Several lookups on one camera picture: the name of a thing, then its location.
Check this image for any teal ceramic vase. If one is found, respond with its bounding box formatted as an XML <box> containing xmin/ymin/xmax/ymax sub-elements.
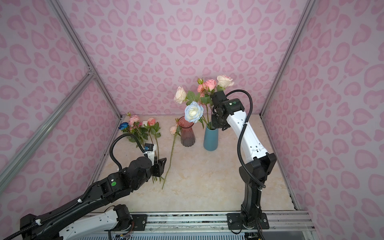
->
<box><xmin>203</xmin><ymin>127</ymin><xmax>219</xmax><ymax>152</ymax></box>

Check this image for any light blue white rose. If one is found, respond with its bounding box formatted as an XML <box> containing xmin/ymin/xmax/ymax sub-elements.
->
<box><xmin>184</xmin><ymin>101</ymin><xmax>208</xmax><ymax>128</ymax></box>

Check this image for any pink spray rose branch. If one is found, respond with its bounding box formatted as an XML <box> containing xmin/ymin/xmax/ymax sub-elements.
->
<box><xmin>198</xmin><ymin>79</ymin><xmax>217</xmax><ymax>130</ymax></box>

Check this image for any dark red glass vase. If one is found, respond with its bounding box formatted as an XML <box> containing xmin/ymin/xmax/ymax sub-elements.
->
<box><xmin>178</xmin><ymin>117</ymin><xmax>196</xmax><ymax>147</ymax></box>

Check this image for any peach spray rose branch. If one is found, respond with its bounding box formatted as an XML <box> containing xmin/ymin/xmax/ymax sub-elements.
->
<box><xmin>162</xmin><ymin>119</ymin><xmax>181</xmax><ymax>190</ymax></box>

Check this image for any dark blue small flower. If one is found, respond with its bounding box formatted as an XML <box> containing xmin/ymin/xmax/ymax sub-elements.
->
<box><xmin>118</xmin><ymin>122</ymin><xmax>130</xmax><ymax>131</ymax></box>

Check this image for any large peach pink rose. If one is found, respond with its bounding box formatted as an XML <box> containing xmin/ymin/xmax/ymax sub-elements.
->
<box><xmin>217</xmin><ymin>75</ymin><xmax>235</xmax><ymax>90</ymax></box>

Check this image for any pink peony flower stem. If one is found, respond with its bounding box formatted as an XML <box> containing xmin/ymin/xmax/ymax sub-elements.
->
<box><xmin>128</xmin><ymin>114</ymin><xmax>149</xmax><ymax>146</ymax></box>

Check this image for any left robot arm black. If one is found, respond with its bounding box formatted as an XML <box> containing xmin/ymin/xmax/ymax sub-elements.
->
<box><xmin>21</xmin><ymin>157</ymin><xmax>167</xmax><ymax>240</ymax></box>

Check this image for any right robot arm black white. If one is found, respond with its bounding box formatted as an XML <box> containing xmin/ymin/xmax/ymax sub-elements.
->
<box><xmin>211</xmin><ymin>91</ymin><xmax>277</xmax><ymax>234</ymax></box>

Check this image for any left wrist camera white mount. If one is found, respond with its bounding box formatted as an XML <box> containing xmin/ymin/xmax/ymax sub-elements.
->
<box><xmin>144</xmin><ymin>143</ymin><xmax>158</xmax><ymax>165</ymax></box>

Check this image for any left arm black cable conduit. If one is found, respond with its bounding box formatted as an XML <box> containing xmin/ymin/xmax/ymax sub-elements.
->
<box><xmin>108</xmin><ymin>133</ymin><xmax>146</xmax><ymax>172</ymax></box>

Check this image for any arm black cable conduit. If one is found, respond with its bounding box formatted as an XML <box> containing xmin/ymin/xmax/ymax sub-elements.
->
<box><xmin>108</xmin><ymin>133</ymin><xmax>146</xmax><ymax>172</ymax></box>
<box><xmin>224</xmin><ymin>89</ymin><xmax>267</xmax><ymax>190</ymax></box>

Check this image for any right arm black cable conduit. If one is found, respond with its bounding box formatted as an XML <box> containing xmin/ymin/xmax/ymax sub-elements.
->
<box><xmin>224</xmin><ymin>89</ymin><xmax>267</xmax><ymax>190</ymax></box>

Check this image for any aluminium rail base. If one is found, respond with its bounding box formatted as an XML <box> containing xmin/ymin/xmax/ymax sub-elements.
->
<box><xmin>74</xmin><ymin>210</ymin><xmax>316</xmax><ymax>240</ymax></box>

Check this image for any aluminium corner frame post right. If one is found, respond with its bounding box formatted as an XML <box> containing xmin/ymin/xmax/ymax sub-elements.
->
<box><xmin>260</xmin><ymin>0</ymin><xmax>319</xmax><ymax>119</ymax></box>

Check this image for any aluminium corner frame post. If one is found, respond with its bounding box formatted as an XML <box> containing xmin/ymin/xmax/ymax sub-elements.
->
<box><xmin>47</xmin><ymin>0</ymin><xmax>122</xmax><ymax>120</ymax></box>
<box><xmin>260</xmin><ymin>0</ymin><xmax>319</xmax><ymax>119</ymax></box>

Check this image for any aluminium diagonal frame bar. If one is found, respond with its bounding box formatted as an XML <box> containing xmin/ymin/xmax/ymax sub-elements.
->
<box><xmin>1</xmin><ymin>71</ymin><xmax>94</xmax><ymax>193</ymax></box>

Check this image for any aluminium corner frame post left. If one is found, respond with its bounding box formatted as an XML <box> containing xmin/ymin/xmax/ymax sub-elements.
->
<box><xmin>47</xmin><ymin>0</ymin><xmax>122</xmax><ymax>120</ymax></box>

